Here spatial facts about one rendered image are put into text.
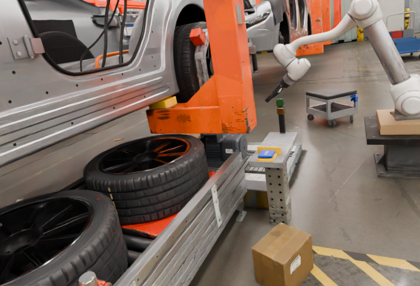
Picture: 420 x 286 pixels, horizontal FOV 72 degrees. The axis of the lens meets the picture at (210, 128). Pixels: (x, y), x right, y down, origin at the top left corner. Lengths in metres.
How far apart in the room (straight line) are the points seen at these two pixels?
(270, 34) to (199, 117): 3.23
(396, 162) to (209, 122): 1.28
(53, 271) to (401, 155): 2.02
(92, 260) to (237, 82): 1.04
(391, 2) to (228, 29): 12.13
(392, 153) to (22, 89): 2.09
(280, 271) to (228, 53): 1.03
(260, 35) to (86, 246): 4.09
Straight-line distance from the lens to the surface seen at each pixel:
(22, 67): 1.27
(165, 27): 1.94
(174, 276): 1.22
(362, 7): 1.91
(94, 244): 1.04
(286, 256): 1.30
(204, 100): 1.69
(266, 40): 4.74
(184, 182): 1.43
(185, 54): 2.00
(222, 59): 1.57
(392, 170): 2.32
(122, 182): 1.39
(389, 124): 2.15
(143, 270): 1.06
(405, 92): 1.99
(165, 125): 1.86
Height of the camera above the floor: 1.04
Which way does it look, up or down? 17 degrees down
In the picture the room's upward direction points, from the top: 9 degrees counter-clockwise
